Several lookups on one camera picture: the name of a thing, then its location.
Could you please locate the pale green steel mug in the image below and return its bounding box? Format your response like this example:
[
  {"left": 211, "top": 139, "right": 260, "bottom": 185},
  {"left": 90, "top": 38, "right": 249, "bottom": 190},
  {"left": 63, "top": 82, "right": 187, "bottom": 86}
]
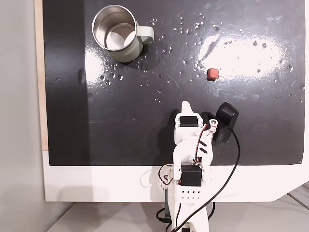
[{"left": 91, "top": 5, "right": 155, "bottom": 64}]

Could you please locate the red white black servo wire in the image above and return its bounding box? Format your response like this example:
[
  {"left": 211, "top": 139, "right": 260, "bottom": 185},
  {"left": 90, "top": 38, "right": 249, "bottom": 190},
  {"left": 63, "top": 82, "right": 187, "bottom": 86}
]
[{"left": 192, "top": 120, "right": 219, "bottom": 167}]

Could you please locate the black table mat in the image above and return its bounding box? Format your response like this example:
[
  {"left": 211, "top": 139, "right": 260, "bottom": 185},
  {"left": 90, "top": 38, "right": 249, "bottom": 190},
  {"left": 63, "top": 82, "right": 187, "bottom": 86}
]
[{"left": 42, "top": 0, "right": 306, "bottom": 167}]

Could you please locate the black camera box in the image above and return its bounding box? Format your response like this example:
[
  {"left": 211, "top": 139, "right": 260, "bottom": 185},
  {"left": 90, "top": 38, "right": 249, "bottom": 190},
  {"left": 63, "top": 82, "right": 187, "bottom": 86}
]
[{"left": 202, "top": 101, "right": 240, "bottom": 146}]

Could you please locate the red cube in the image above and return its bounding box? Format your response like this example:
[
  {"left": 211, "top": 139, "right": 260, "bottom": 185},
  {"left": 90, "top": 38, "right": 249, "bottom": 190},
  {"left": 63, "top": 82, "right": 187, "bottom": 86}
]
[{"left": 207, "top": 68, "right": 220, "bottom": 82}]

